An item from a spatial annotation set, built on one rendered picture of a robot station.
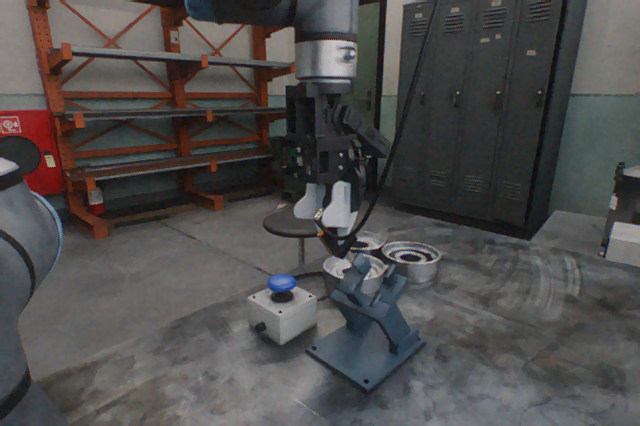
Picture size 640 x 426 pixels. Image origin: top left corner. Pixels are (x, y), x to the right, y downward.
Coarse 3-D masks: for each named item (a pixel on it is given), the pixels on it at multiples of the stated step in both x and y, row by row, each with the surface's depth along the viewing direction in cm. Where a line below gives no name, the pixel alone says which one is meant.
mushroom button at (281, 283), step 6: (276, 276) 54; (282, 276) 53; (288, 276) 54; (270, 282) 52; (276, 282) 52; (282, 282) 52; (288, 282) 52; (294, 282) 53; (270, 288) 52; (276, 288) 51; (282, 288) 51; (288, 288) 52; (282, 294) 53
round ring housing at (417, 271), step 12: (384, 252) 70; (408, 252) 73; (432, 252) 73; (384, 264) 70; (396, 264) 67; (408, 264) 66; (420, 264) 66; (432, 264) 67; (408, 276) 67; (420, 276) 66; (432, 276) 69
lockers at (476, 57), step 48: (432, 0) 315; (480, 0) 291; (528, 0) 269; (576, 0) 265; (432, 48) 324; (480, 48) 298; (528, 48) 274; (576, 48) 291; (432, 96) 333; (480, 96) 306; (528, 96) 278; (432, 144) 342; (480, 144) 314; (528, 144) 284; (432, 192) 352; (480, 192) 322; (528, 192) 289
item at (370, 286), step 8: (368, 256) 69; (328, 264) 67; (336, 264) 68; (376, 264) 68; (328, 272) 62; (344, 272) 67; (384, 272) 63; (328, 280) 63; (336, 280) 61; (368, 280) 60; (376, 280) 61; (328, 288) 65; (360, 288) 60; (368, 288) 61; (376, 288) 62
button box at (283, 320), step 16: (256, 304) 52; (272, 304) 52; (288, 304) 52; (304, 304) 52; (256, 320) 53; (272, 320) 51; (288, 320) 51; (304, 320) 53; (272, 336) 51; (288, 336) 51
